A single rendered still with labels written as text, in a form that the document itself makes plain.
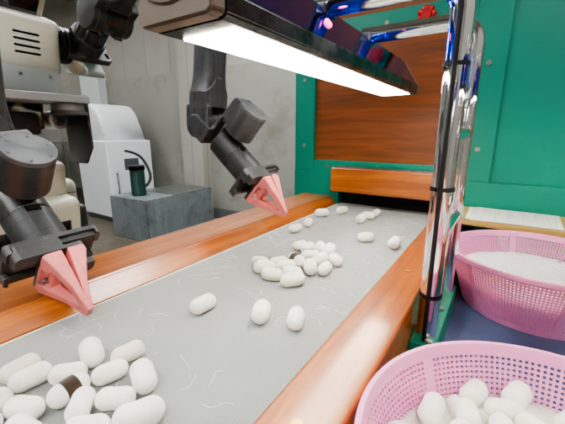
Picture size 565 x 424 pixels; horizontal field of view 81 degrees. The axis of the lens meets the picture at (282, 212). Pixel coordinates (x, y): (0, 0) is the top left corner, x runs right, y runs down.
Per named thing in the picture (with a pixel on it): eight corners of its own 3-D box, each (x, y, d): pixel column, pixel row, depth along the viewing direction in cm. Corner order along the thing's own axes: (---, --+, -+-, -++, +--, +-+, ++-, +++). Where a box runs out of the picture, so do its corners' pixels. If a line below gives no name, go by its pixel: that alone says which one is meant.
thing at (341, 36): (137, 30, 26) (127, -79, 24) (382, 97, 77) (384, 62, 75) (209, 10, 22) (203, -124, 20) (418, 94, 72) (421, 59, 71)
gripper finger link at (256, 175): (302, 201, 63) (271, 166, 65) (281, 208, 57) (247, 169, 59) (282, 223, 66) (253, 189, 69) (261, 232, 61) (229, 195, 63)
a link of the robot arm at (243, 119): (214, 126, 74) (185, 124, 67) (241, 83, 69) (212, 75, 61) (246, 164, 71) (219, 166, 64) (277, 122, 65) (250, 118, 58)
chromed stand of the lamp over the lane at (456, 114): (296, 327, 50) (299, -7, 40) (347, 279, 66) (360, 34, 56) (431, 378, 40) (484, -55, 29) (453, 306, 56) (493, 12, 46)
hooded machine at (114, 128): (159, 213, 404) (150, 105, 375) (117, 223, 357) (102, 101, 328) (126, 207, 435) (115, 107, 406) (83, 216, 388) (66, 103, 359)
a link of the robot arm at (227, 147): (221, 148, 72) (202, 148, 67) (237, 123, 68) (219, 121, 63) (240, 171, 70) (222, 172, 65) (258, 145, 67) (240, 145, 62)
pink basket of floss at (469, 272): (526, 367, 42) (541, 298, 40) (414, 278, 67) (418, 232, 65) (696, 346, 46) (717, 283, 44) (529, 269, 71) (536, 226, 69)
